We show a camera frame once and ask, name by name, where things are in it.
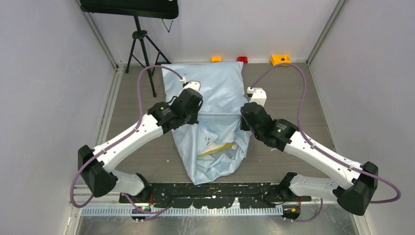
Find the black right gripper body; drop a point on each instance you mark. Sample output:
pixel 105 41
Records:
pixel 244 125

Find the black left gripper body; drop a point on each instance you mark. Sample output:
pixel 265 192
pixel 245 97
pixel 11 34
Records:
pixel 191 117

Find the light blue pillowcase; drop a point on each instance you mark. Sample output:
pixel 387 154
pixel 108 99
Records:
pixel 223 94

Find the white pillow with yellow trim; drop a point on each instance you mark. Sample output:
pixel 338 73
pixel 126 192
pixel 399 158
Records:
pixel 214 144

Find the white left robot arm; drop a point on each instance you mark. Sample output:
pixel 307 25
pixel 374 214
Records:
pixel 98 164

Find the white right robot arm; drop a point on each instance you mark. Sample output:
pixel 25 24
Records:
pixel 348 183

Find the small orange block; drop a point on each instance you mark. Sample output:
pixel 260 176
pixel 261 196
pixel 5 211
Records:
pixel 216 59

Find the small red block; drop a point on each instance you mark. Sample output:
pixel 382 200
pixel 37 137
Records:
pixel 242 59

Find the yellow open box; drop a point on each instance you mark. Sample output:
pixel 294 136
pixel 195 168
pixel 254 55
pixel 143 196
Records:
pixel 280 58

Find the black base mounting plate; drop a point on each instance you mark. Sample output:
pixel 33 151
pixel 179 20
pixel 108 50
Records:
pixel 215 195

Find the black tripod stand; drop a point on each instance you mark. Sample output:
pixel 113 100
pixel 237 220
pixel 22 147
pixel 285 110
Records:
pixel 140 36

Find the black panel on tripod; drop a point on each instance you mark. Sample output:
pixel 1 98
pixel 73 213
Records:
pixel 160 9

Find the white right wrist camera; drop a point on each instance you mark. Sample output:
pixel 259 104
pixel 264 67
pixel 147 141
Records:
pixel 257 95

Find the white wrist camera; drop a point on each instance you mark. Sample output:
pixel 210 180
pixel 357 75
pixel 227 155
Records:
pixel 257 95
pixel 190 84

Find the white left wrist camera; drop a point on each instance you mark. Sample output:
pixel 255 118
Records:
pixel 190 84

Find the aluminium rail at front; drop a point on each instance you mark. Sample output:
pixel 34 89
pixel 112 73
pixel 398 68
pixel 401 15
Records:
pixel 115 204

